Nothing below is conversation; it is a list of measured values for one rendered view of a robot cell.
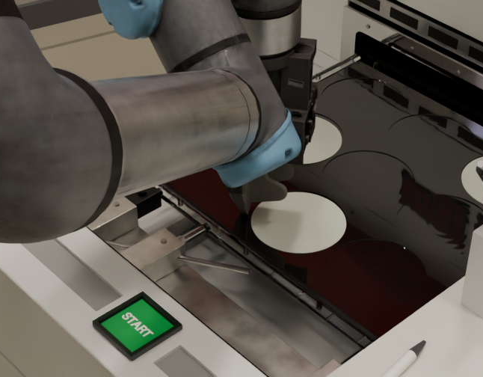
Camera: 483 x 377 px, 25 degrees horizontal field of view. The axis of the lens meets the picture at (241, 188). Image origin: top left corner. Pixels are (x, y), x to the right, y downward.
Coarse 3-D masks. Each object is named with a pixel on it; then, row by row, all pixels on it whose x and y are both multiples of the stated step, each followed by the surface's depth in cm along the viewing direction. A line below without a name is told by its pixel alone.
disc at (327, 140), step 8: (320, 120) 129; (320, 128) 128; (328, 128) 128; (320, 136) 126; (328, 136) 126; (336, 136) 126; (312, 144) 125; (320, 144) 125; (328, 144) 125; (336, 144) 125; (304, 152) 124; (312, 152) 124; (320, 152) 124; (328, 152) 124; (304, 160) 123; (312, 160) 123; (320, 160) 123
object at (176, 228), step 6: (180, 222) 122; (186, 222) 122; (192, 222) 122; (168, 228) 121; (174, 228) 121; (180, 228) 121; (186, 228) 121; (192, 228) 121; (174, 234) 120; (180, 234) 121; (204, 234) 124; (198, 240) 123; (204, 240) 124; (192, 246) 123
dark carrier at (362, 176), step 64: (384, 128) 128; (448, 128) 128; (192, 192) 118; (320, 192) 118; (384, 192) 118; (448, 192) 118; (320, 256) 110; (384, 256) 110; (448, 256) 110; (384, 320) 103
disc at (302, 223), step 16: (288, 192) 118; (304, 192) 118; (256, 208) 116; (272, 208) 116; (288, 208) 116; (304, 208) 116; (320, 208) 116; (336, 208) 116; (256, 224) 114; (272, 224) 114; (288, 224) 114; (304, 224) 114; (320, 224) 114; (336, 224) 114; (272, 240) 112; (288, 240) 112; (304, 240) 112; (320, 240) 112; (336, 240) 112
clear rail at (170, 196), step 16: (176, 208) 117; (192, 208) 116; (208, 224) 114; (224, 240) 112; (240, 256) 111; (256, 256) 110; (272, 272) 108; (288, 288) 107; (304, 304) 105; (336, 320) 103; (352, 336) 102; (368, 336) 101
